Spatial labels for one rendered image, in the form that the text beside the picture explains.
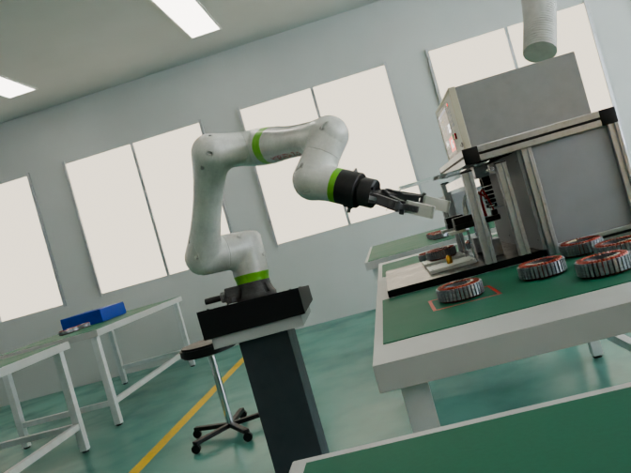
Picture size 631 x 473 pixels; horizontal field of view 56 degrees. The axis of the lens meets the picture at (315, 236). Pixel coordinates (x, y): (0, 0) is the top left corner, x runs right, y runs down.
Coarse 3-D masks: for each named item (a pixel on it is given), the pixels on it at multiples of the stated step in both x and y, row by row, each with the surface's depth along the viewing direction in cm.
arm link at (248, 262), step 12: (228, 240) 210; (240, 240) 212; (252, 240) 214; (240, 252) 211; (252, 252) 213; (264, 252) 218; (240, 264) 212; (252, 264) 212; (264, 264) 215; (240, 276) 212; (252, 276) 212; (264, 276) 214
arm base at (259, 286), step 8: (264, 280) 214; (224, 288) 216; (232, 288) 215; (240, 288) 214; (248, 288) 212; (256, 288) 211; (264, 288) 213; (272, 288) 215; (224, 296) 215; (232, 296) 214; (240, 296) 214; (248, 296) 210; (256, 296) 210
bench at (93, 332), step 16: (160, 304) 574; (176, 304) 627; (112, 320) 518; (128, 320) 500; (64, 336) 477; (80, 336) 447; (96, 336) 446; (112, 336) 636; (16, 352) 454; (96, 352) 450; (176, 352) 629; (160, 368) 545; (112, 384) 454; (16, 400) 461; (112, 400) 450; (16, 416) 459; (48, 416) 459; (64, 416) 455
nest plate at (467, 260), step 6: (462, 258) 200; (468, 258) 195; (438, 264) 204; (444, 264) 198; (450, 264) 193; (456, 264) 189; (462, 264) 189; (468, 264) 189; (432, 270) 190; (438, 270) 190; (444, 270) 190
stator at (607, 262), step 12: (600, 252) 130; (612, 252) 127; (624, 252) 122; (576, 264) 126; (588, 264) 122; (600, 264) 121; (612, 264) 121; (624, 264) 120; (588, 276) 123; (600, 276) 122
